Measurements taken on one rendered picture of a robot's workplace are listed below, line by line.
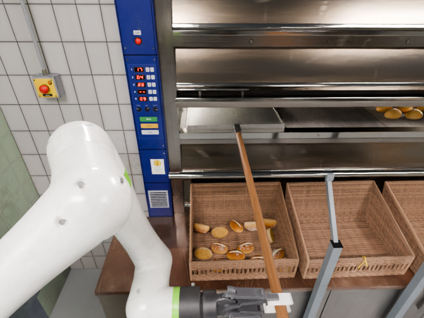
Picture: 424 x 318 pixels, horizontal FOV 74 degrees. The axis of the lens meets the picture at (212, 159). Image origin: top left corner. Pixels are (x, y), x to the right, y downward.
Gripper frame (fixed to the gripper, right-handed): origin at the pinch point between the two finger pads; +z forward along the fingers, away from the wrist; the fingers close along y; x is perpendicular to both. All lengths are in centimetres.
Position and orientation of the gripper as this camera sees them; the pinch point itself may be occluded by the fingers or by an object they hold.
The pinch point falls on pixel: (277, 303)
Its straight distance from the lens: 86.3
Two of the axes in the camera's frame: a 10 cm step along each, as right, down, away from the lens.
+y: -0.1, 8.3, 5.5
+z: 10.0, -0.1, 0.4
